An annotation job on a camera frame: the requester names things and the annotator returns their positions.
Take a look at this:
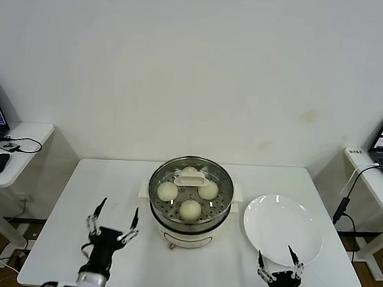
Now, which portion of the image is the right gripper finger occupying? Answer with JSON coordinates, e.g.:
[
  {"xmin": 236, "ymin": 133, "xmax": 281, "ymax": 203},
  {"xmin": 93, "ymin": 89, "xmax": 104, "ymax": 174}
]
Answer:
[
  {"xmin": 285, "ymin": 244, "xmax": 307, "ymax": 278},
  {"xmin": 255, "ymin": 248, "xmax": 279, "ymax": 283}
]

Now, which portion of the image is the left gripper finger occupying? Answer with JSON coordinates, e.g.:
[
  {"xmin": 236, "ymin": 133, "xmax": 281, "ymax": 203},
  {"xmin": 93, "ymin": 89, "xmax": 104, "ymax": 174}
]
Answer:
[
  {"xmin": 117, "ymin": 206, "xmax": 141, "ymax": 246},
  {"xmin": 85, "ymin": 195, "xmax": 109, "ymax": 237}
]

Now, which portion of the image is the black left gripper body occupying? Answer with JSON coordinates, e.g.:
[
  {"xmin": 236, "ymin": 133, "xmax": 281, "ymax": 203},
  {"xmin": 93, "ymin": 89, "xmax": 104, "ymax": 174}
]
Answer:
[{"xmin": 85, "ymin": 226, "xmax": 124, "ymax": 277}]

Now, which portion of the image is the white steamed baozi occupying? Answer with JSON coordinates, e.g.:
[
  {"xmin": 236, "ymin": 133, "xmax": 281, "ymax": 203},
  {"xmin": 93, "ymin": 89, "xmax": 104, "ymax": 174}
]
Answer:
[
  {"xmin": 196, "ymin": 182, "xmax": 219, "ymax": 201},
  {"xmin": 181, "ymin": 165, "xmax": 199, "ymax": 178},
  {"xmin": 156, "ymin": 181, "xmax": 180, "ymax": 204},
  {"xmin": 178, "ymin": 199, "xmax": 203, "ymax": 223}
]

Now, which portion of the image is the glass lid cream handle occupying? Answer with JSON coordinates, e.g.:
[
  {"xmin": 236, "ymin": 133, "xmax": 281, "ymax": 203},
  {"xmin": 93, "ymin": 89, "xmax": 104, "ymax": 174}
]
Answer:
[{"xmin": 146, "ymin": 153, "xmax": 236, "ymax": 226}]

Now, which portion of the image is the stainless steel steamer tray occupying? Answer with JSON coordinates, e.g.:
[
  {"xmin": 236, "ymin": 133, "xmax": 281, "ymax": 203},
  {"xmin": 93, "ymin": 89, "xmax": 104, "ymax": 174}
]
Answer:
[{"xmin": 145, "ymin": 153, "xmax": 236, "ymax": 234}]

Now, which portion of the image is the white round plate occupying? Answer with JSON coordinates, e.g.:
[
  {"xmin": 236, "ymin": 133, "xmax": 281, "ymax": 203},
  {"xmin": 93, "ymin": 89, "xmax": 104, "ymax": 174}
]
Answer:
[{"xmin": 240, "ymin": 191, "xmax": 327, "ymax": 269}]

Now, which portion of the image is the cream electric cooker pot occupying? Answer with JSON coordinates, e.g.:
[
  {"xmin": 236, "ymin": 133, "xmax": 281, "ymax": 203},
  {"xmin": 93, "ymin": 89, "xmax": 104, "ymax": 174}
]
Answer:
[{"xmin": 134, "ymin": 176, "xmax": 245, "ymax": 255}]

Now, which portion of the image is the white side desk rounded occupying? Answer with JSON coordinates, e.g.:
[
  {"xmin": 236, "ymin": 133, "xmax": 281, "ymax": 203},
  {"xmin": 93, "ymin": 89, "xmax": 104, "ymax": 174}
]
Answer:
[{"xmin": 0, "ymin": 119, "xmax": 55, "ymax": 259}]

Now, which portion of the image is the white side desk labelled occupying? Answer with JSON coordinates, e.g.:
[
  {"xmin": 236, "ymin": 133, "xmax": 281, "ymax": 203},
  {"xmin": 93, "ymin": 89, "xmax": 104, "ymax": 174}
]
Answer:
[{"xmin": 334, "ymin": 145, "xmax": 383, "ymax": 282}]

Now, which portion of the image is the small black usb device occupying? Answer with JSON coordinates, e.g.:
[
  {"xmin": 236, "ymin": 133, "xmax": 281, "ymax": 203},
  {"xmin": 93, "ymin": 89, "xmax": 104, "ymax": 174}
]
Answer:
[{"xmin": 0, "ymin": 140, "xmax": 20, "ymax": 154}]

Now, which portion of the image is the black laptop power cable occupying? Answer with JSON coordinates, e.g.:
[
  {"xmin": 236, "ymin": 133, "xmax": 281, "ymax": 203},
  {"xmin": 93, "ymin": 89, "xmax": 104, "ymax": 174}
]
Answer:
[{"xmin": 329, "ymin": 162, "xmax": 380, "ymax": 264}]

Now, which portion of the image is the black usb device cable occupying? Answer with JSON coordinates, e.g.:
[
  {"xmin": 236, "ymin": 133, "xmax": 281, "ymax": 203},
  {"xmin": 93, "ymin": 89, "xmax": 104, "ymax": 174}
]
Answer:
[{"xmin": 0, "ymin": 135, "xmax": 43, "ymax": 155}]

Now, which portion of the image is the white laptop cable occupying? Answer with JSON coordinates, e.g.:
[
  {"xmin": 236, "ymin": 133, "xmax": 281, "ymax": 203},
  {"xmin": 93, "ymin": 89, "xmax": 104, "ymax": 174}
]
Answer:
[{"xmin": 338, "ymin": 159, "xmax": 381, "ymax": 199}]

